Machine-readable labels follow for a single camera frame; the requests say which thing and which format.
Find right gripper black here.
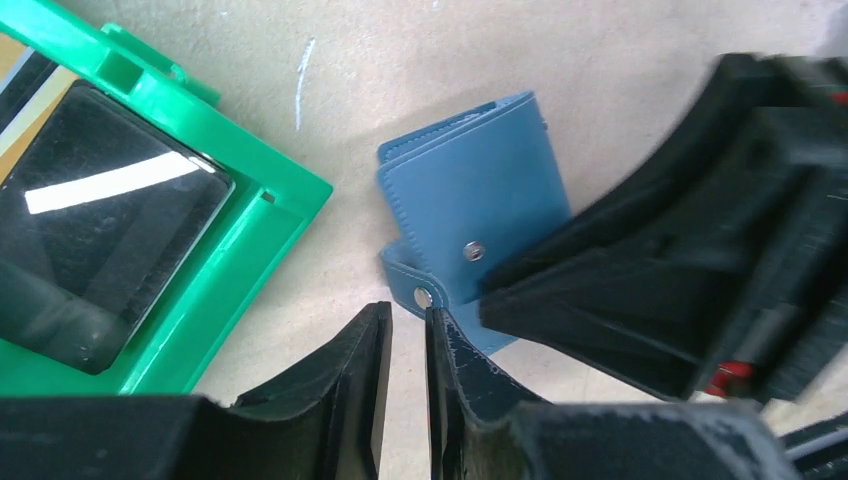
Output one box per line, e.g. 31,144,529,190
480,53,847,403

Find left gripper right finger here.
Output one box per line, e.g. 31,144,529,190
426,308,799,479

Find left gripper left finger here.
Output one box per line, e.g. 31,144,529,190
1,302,392,479

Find green plastic bin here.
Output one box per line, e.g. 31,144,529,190
1,1,332,397

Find blue card holder wallet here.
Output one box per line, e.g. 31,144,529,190
376,91,571,354

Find black card in bin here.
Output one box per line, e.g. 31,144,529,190
1,80,234,375

